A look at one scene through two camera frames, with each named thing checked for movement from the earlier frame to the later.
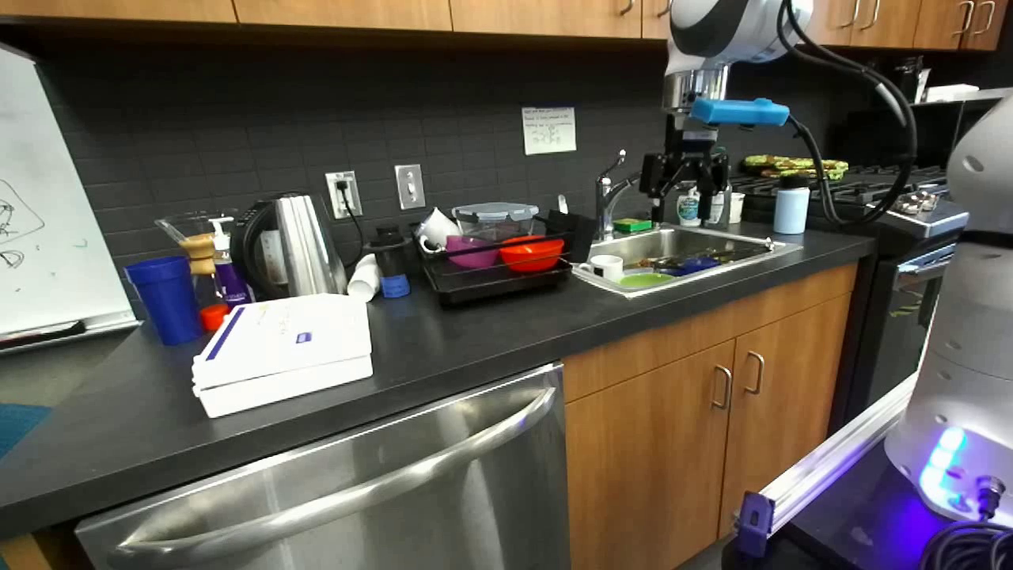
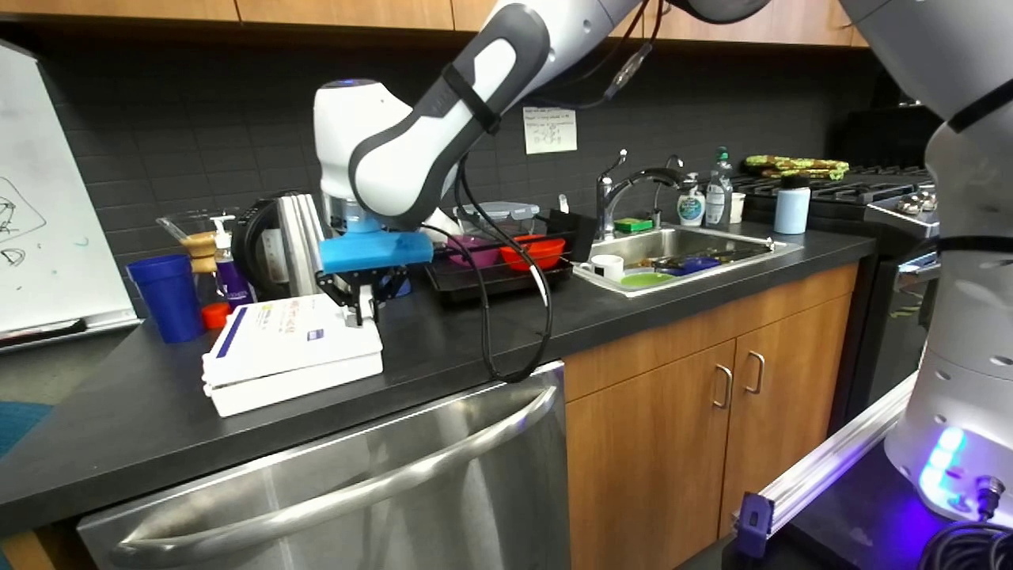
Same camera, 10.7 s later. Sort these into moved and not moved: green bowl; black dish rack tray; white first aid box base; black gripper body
Moved: black gripper body
Not moved: green bowl; black dish rack tray; white first aid box base
